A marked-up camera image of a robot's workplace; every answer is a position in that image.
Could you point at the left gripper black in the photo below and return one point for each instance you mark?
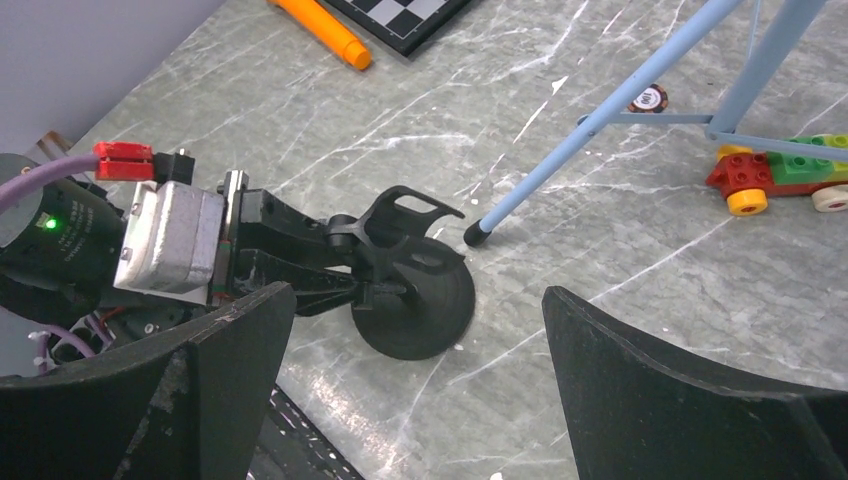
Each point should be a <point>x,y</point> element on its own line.
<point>264,240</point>

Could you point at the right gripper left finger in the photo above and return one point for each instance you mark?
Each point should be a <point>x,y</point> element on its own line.
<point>186,403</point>

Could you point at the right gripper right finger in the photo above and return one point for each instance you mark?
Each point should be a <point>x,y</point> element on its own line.
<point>638,407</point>

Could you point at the black microphone stand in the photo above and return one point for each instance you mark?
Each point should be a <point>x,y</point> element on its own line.
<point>414,297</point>

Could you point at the orange toy microphone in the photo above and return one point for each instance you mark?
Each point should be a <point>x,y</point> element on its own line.
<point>328,30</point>

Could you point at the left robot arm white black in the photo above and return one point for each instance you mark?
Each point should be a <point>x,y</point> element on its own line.
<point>119,244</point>

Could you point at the black white chessboard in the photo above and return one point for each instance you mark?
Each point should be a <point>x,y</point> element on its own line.
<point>402,25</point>

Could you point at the colourful toy brick car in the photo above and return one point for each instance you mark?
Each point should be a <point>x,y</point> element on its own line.
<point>747,179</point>

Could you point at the poker chip near stand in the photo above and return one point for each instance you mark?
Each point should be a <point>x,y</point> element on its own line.
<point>654,99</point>

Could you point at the light blue music stand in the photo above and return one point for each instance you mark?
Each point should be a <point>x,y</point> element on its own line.
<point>763,60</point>

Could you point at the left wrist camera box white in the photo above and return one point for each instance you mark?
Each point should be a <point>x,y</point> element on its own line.
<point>172,227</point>

